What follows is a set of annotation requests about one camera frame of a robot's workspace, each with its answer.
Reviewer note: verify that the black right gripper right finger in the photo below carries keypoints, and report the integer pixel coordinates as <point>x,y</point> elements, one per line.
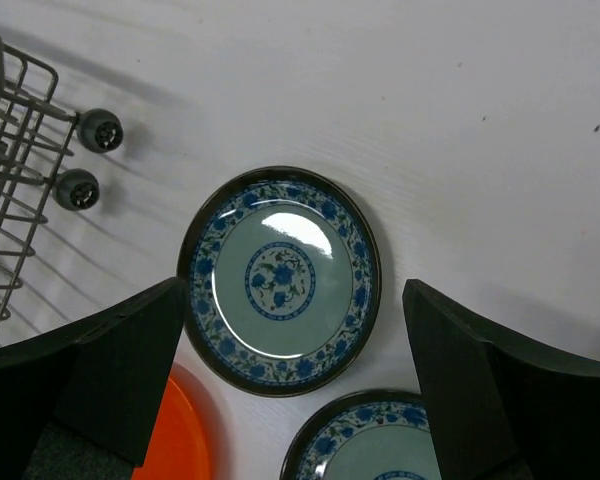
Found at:
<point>501,405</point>

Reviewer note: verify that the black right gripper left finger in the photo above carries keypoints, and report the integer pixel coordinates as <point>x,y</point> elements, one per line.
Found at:
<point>81,401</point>

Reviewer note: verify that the orange plastic plate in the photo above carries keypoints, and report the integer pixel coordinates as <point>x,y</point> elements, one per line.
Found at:
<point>189,438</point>

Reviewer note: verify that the blue floral plate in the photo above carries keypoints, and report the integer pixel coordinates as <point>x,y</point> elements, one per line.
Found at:
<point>372,434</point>
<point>284,281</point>

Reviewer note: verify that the grey wire dish rack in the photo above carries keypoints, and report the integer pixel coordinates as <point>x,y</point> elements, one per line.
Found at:
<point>36,135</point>

